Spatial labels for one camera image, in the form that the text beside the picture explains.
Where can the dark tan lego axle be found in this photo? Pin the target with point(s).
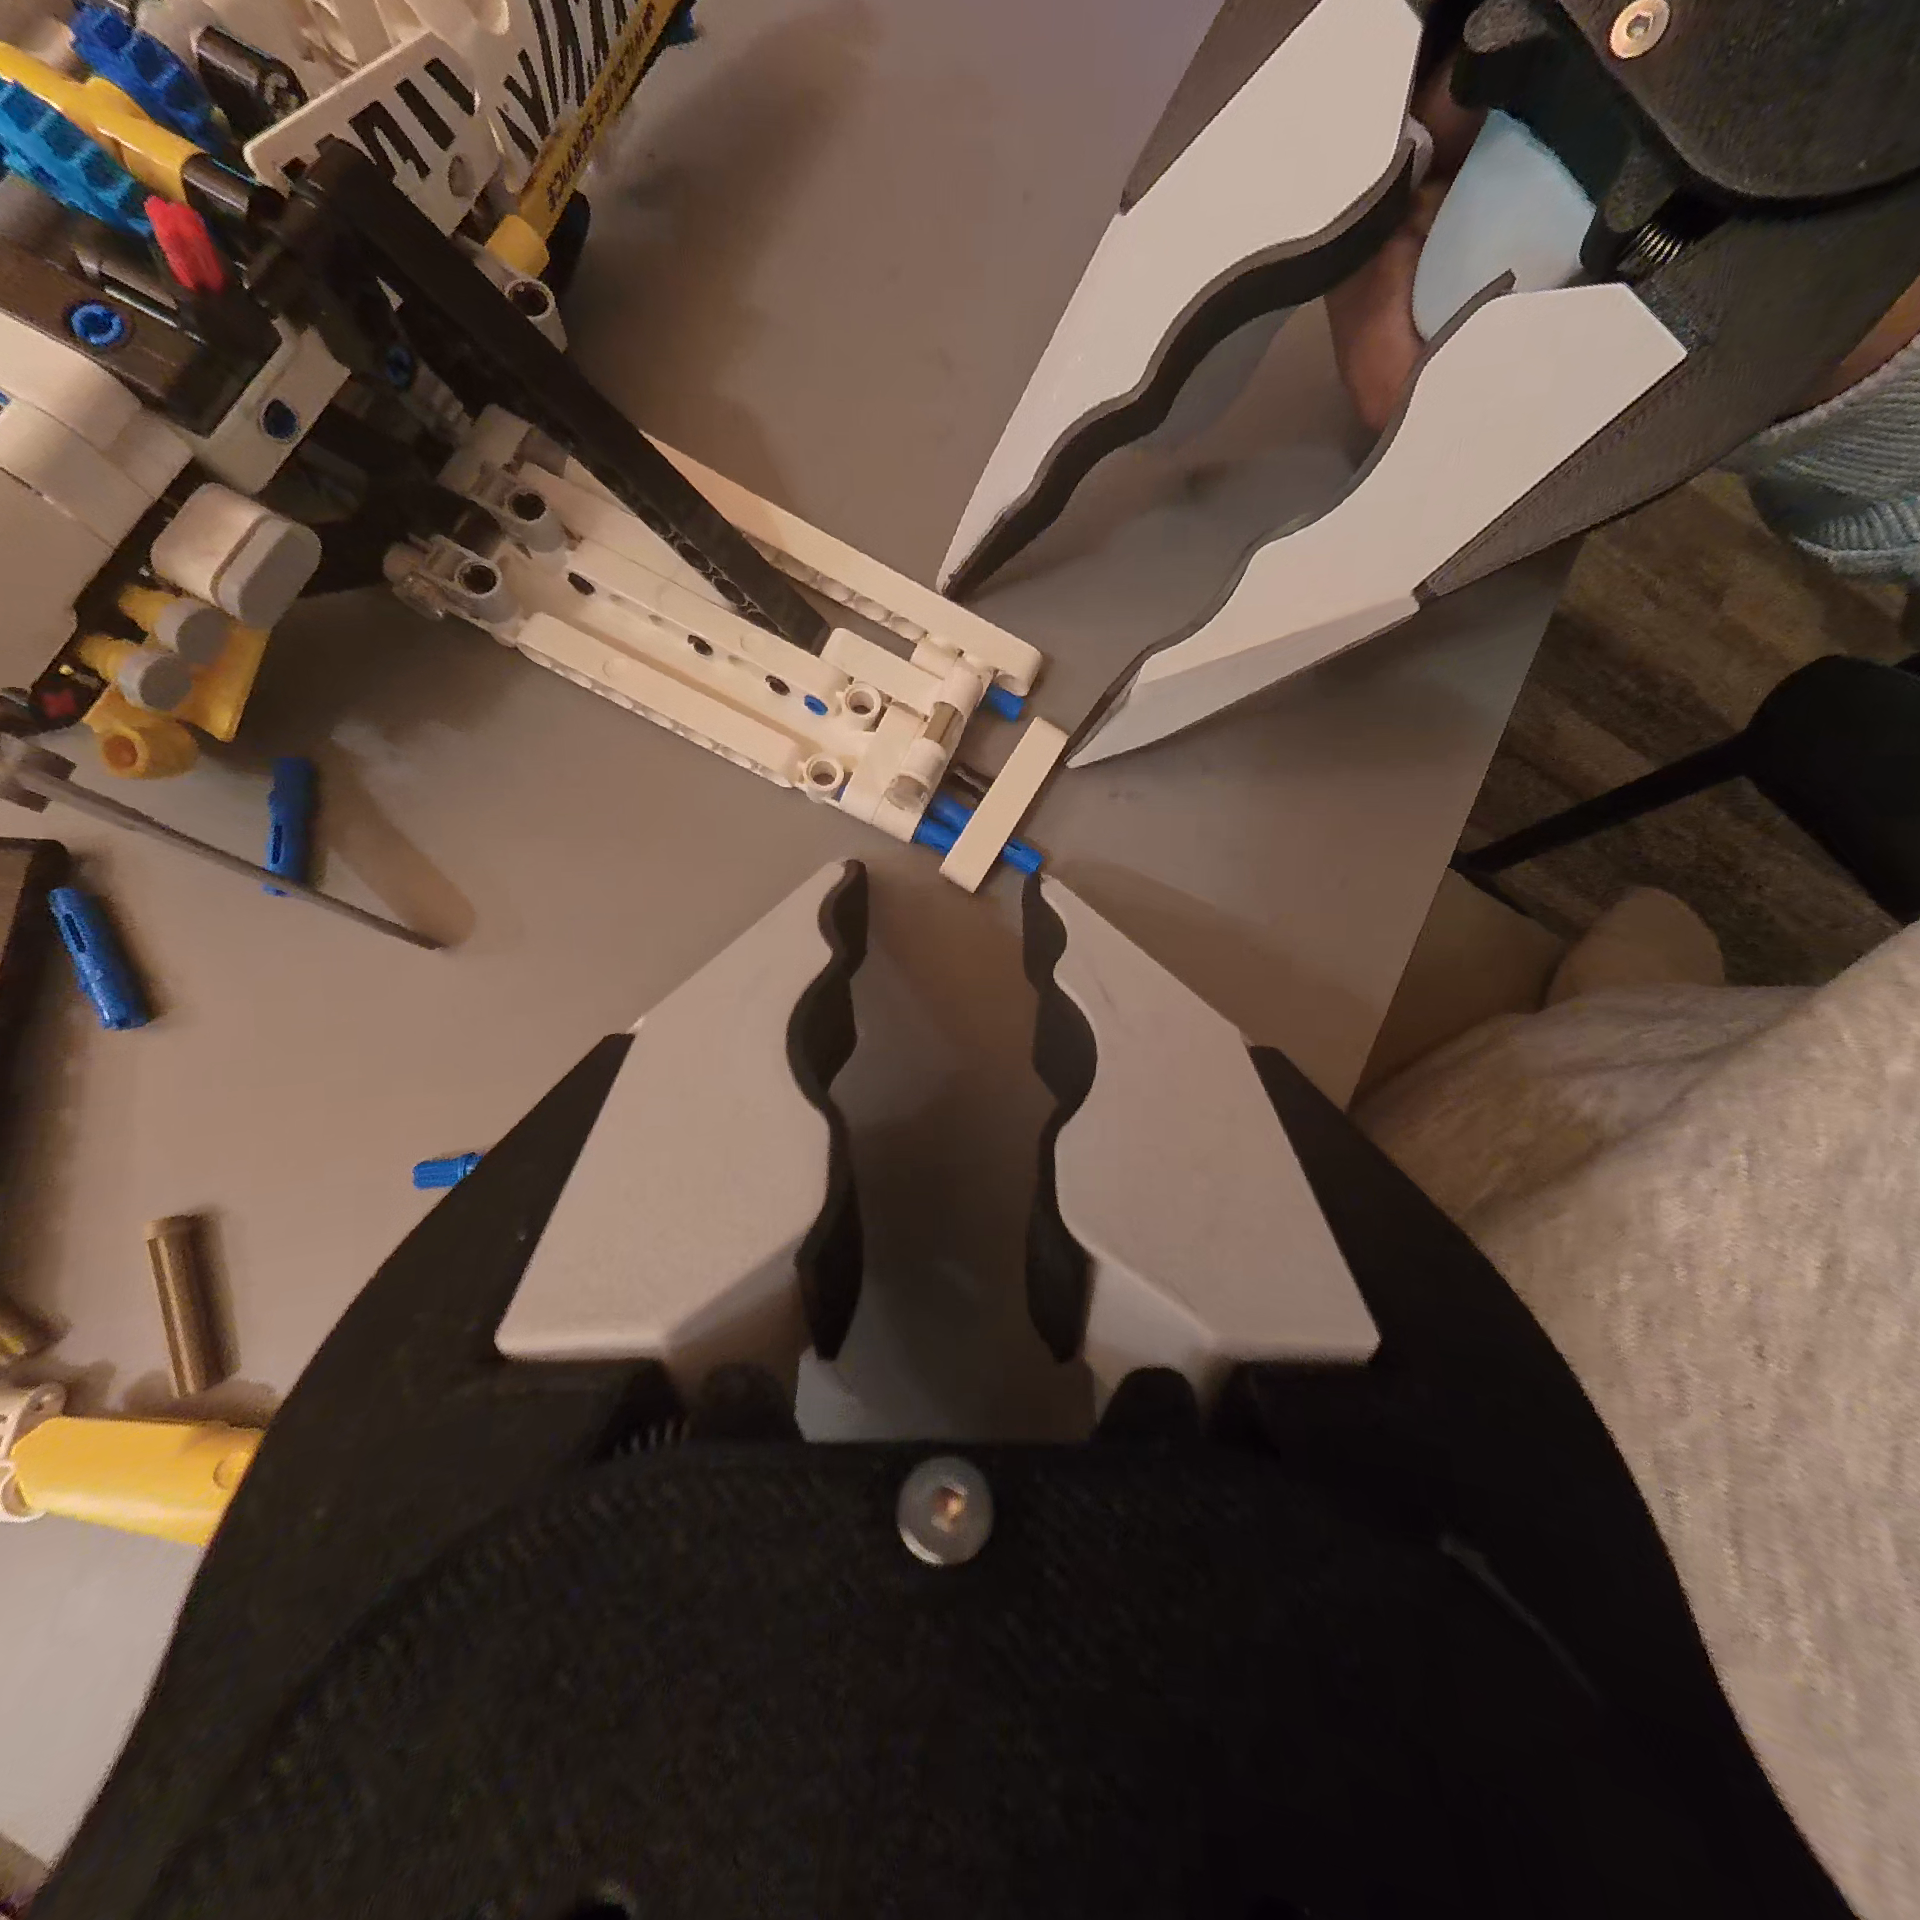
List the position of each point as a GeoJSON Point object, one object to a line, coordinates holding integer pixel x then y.
{"type": "Point", "coordinates": [191, 1303]}

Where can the zebra striped lego helicopter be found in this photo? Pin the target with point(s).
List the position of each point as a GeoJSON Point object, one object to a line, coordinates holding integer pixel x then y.
{"type": "Point", "coordinates": [302, 300]}

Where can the long black lego beam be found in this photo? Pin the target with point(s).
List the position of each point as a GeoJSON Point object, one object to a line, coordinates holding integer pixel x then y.
{"type": "Point", "coordinates": [27, 974]}

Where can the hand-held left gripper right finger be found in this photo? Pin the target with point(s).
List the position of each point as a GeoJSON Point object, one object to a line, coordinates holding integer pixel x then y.
{"type": "Point", "coordinates": [1215, 1200]}

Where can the yellow curved lego panel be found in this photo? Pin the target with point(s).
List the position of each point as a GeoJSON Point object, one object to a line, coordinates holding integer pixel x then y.
{"type": "Point", "coordinates": [135, 1462]}

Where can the white beam with blue pins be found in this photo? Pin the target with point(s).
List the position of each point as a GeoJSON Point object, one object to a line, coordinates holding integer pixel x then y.
{"type": "Point", "coordinates": [1005, 802]}

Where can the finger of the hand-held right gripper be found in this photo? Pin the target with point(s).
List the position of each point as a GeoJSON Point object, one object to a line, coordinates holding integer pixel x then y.
{"type": "Point", "coordinates": [1245, 193]}
{"type": "Point", "coordinates": [1516, 407]}

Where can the white lego skid assembly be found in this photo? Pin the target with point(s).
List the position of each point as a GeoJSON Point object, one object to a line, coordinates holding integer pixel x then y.
{"type": "Point", "coordinates": [673, 659]}

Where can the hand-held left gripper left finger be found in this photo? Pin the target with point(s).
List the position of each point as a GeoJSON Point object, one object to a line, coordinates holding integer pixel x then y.
{"type": "Point", "coordinates": [673, 1200]}

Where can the blue lego pin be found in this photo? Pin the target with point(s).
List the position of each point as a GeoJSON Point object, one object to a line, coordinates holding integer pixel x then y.
{"type": "Point", "coordinates": [291, 825]}
{"type": "Point", "coordinates": [448, 1167]}
{"type": "Point", "coordinates": [99, 961]}

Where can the long white lego beam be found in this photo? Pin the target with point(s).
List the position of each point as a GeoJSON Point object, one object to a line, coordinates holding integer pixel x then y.
{"type": "Point", "coordinates": [900, 600]}

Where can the person's right forearm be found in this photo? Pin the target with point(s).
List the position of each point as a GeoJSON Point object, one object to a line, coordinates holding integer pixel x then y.
{"type": "Point", "coordinates": [1845, 463]}

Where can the person's right hand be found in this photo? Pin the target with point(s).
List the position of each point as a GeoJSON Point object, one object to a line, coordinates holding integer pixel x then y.
{"type": "Point", "coordinates": [1379, 329]}

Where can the black chair seat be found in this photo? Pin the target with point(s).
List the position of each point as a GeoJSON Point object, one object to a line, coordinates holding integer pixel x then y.
{"type": "Point", "coordinates": [1769, 751]}

